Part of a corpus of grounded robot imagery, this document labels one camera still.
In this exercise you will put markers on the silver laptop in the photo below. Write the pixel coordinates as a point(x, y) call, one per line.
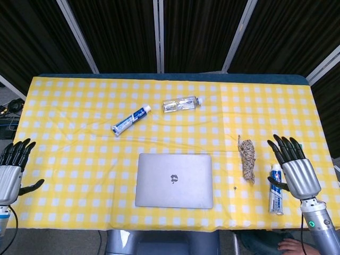
point(174, 180)

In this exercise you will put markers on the white partition frame post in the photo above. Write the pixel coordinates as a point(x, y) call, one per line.
point(77, 35)
point(12, 87)
point(239, 34)
point(324, 63)
point(159, 37)

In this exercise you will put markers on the person's bare hand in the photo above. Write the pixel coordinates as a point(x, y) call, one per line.
point(292, 245)

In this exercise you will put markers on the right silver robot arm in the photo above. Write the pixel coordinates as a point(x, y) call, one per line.
point(322, 228)

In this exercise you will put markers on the person's dark trousers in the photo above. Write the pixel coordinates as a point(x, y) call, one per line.
point(259, 243)

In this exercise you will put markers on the clear plastic water bottle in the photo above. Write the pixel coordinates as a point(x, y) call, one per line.
point(180, 104)

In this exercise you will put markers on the dark equipment box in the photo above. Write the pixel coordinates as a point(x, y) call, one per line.
point(6, 127)

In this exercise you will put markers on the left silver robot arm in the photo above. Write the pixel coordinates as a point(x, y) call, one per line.
point(4, 220)

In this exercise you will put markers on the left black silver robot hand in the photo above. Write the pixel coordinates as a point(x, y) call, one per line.
point(8, 184)

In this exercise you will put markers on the blue white toothpaste tube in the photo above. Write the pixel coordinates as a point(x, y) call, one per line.
point(130, 120)
point(276, 199)

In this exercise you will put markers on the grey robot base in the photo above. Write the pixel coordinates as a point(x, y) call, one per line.
point(159, 243)

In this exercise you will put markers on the yellow white checked tablecloth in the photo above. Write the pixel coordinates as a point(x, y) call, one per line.
point(79, 159)

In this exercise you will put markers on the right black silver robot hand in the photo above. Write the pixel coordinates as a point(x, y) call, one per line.
point(301, 178)

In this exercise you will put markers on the black fabric partition panel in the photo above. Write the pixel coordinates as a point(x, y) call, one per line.
point(117, 34)
point(292, 34)
point(329, 111)
point(32, 40)
point(202, 34)

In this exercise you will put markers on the dark blue table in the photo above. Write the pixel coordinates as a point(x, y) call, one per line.
point(265, 77)

